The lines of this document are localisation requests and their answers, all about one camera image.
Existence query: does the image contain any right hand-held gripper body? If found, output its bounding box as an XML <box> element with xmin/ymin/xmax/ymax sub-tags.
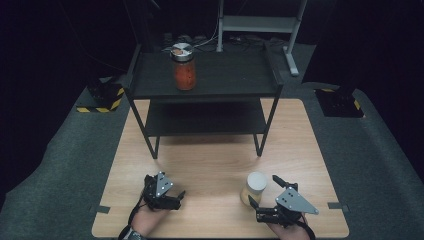
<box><xmin>256</xmin><ymin>183</ymin><xmax>319</xmax><ymax>228</ymax></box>

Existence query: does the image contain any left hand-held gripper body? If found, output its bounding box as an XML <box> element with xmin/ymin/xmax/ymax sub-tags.
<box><xmin>142</xmin><ymin>171</ymin><xmax>183</xmax><ymax>212</ymax></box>

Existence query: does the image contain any glass jar of yellow grains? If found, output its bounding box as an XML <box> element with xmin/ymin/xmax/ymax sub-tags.
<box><xmin>239</xmin><ymin>171</ymin><xmax>268</xmax><ymax>208</ymax></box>

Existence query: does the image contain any person's right hand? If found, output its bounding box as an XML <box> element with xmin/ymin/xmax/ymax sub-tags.
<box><xmin>266</xmin><ymin>216</ymin><xmax>311</xmax><ymax>240</ymax></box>

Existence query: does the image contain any person's left hand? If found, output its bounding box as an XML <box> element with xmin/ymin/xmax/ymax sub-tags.
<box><xmin>131</xmin><ymin>203</ymin><xmax>169</xmax><ymax>234</ymax></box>

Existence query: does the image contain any grey tape strip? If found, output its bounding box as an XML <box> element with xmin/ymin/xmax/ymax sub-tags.
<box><xmin>327</xmin><ymin>201</ymin><xmax>351</xmax><ymax>213</ymax></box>

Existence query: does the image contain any wristwatch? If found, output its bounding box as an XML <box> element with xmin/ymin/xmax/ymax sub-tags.
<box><xmin>121</xmin><ymin>227</ymin><xmax>148</xmax><ymax>240</ymax></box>

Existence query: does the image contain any grey felt mat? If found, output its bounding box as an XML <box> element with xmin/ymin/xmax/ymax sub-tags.
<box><xmin>0</xmin><ymin>43</ymin><xmax>424</xmax><ymax>240</ymax></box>

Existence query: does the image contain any black block with yellow stripes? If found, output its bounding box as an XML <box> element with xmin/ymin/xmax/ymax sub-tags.
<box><xmin>76</xmin><ymin>79</ymin><xmax>125</xmax><ymax>114</ymax></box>
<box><xmin>314</xmin><ymin>87</ymin><xmax>365</xmax><ymax>118</ymax></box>

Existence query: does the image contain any glass jar of red contents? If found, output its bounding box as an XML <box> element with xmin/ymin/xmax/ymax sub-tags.
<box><xmin>169</xmin><ymin>42</ymin><xmax>197</xmax><ymax>92</ymax></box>

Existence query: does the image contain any black metal shelf rack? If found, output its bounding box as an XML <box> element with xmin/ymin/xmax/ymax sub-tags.
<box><xmin>123</xmin><ymin>41</ymin><xmax>285</xmax><ymax>160</ymax></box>

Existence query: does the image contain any grey metal stand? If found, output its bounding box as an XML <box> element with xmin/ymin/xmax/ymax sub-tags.
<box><xmin>216</xmin><ymin>0</ymin><xmax>308</xmax><ymax>77</ymax></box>

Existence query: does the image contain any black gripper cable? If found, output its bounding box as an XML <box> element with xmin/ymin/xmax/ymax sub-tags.
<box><xmin>117</xmin><ymin>194</ymin><xmax>149</xmax><ymax>240</ymax></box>
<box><xmin>298</xmin><ymin>218</ymin><xmax>317</xmax><ymax>240</ymax></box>

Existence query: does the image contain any tangle of cables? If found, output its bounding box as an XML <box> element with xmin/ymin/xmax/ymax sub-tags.
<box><xmin>159</xmin><ymin>32</ymin><xmax>284</xmax><ymax>52</ymax></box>

